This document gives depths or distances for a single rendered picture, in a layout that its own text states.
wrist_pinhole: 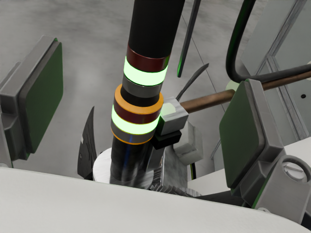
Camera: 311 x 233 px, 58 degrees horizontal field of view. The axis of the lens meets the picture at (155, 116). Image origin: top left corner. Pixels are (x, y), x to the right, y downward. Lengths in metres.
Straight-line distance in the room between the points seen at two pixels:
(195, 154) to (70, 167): 1.41
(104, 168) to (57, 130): 2.00
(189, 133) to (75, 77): 2.11
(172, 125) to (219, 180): 0.50
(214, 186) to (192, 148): 0.12
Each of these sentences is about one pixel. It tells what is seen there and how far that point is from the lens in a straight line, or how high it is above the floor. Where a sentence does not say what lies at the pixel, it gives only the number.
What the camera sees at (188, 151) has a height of 1.13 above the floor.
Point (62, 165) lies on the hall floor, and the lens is 2.11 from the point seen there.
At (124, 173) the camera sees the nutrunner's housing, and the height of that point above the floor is 1.47.
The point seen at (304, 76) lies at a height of 1.54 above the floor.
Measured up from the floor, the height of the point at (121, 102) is 1.57.
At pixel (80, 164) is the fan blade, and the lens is 0.90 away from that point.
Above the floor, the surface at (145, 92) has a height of 1.59.
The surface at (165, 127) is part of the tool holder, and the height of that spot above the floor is 1.53.
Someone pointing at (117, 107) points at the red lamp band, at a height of 1.56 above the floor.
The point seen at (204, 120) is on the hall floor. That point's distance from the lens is 2.65.
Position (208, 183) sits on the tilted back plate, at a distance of 0.78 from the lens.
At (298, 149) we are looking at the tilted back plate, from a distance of 0.72.
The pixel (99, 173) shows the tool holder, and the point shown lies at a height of 1.45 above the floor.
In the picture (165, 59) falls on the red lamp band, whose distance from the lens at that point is 0.21.
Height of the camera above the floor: 1.73
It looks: 43 degrees down
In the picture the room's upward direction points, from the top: 16 degrees clockwise
